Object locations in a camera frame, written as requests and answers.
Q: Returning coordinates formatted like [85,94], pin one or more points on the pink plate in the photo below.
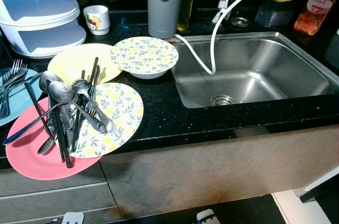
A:
[29,158]

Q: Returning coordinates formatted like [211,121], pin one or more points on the peach soap pump bottle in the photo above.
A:
[315,12]

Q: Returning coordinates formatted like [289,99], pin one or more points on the steel sink drain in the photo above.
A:
[223,100]

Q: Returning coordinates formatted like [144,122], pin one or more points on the white printed cup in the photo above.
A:
[97,18]

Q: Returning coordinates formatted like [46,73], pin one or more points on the pale yellow plate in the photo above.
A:
[71,61]

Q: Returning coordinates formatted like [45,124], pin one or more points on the white bowl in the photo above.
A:
[147,74]

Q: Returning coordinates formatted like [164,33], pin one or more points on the large lemon print plate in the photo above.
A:
[124,110]

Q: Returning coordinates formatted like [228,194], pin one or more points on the steel spoon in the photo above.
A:
[47,79]
[80,85]
[60,91]
[46,146]
[24,128]

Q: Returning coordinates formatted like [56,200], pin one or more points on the yellow oil bottle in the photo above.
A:
[186,12]

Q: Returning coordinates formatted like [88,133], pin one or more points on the grey cylindrical water filter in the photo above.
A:
[165,15]

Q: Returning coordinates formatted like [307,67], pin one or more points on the black chopstick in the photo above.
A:
[96,78]
[67,152]
[61,147]
[36,105]
[94,70]

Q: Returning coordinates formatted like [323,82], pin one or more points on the dark sponge holder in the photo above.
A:
[273,15]

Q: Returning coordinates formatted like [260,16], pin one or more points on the steel fork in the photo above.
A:
[20,74]
[16,68]

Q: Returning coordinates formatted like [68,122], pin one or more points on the white tiered storage container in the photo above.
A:
[42,15]

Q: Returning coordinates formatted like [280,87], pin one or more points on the brown stone-look cabinet front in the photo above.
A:
[212,166]

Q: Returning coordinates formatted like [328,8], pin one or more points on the stainless steel sink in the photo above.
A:
[265,70]

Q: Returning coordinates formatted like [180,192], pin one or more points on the round steel hole cover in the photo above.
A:
[240,21]

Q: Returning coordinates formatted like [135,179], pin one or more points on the small lemon print plate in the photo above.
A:
[144,54]

